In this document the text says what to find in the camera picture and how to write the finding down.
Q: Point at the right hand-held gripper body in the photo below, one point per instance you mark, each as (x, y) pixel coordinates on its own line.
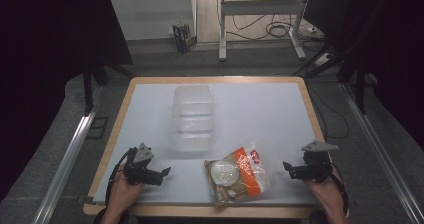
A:
(315, 165)

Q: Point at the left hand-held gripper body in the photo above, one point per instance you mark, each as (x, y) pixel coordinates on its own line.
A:
(141, 165)

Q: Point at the person's right hand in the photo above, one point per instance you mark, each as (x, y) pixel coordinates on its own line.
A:
(326, 194)

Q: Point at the person's left hand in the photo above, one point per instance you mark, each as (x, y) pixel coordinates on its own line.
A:
(122, 192)

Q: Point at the orange and clear snack bag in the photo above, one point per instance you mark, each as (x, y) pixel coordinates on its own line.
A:
(238, 177)

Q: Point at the clear plastic container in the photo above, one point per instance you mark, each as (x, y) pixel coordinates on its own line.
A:
(193, 117)

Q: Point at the black stand leg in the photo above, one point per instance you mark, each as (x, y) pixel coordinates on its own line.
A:
(360, 84)
(87, 90)

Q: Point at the white power strip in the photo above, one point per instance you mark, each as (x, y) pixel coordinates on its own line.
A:
(322, 59)

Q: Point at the dark blue carton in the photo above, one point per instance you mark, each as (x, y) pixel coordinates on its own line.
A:
(182, 37)

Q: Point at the black floor frame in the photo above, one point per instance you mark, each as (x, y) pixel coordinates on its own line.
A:
(98, 127)

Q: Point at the silver metal floor rail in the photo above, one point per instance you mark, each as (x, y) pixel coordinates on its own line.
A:
(383, 157)
(66, 160)

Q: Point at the white metal stand frame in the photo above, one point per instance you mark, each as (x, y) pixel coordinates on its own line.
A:
(261, 7)

